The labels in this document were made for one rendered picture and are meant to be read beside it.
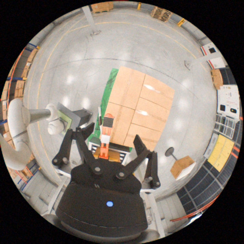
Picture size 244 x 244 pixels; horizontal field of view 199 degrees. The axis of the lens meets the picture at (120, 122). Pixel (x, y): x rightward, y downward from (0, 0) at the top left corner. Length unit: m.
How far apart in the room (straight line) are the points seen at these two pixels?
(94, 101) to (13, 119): 1.51
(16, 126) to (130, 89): 1.17
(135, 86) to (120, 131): 0.70
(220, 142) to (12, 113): 7.68
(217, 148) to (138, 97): 7.01
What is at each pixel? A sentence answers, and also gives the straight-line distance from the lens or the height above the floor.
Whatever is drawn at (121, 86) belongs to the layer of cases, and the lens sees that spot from 1.03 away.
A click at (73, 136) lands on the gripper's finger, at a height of 1.43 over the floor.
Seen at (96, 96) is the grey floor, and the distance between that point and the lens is 1.64.
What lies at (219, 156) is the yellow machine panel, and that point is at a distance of 7.25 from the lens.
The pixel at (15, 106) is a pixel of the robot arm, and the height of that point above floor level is 1.49.
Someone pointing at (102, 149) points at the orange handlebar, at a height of 1.07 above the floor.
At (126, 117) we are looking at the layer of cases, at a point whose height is 0.54.
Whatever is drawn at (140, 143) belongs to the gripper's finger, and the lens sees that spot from 0.17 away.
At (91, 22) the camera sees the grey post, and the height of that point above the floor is 0.58.
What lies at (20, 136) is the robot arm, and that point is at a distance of 0.49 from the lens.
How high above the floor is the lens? 1.54
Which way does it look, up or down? 75 degrees down
